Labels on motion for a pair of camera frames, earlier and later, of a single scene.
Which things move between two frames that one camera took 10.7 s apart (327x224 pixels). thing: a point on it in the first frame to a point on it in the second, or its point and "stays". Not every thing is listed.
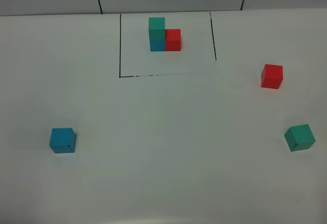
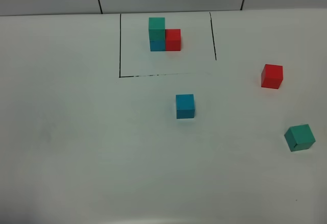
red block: (272, 76) stays
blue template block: (157, 45) stays
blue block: (62, 140) to (185, 106)
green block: (299, 138) stays
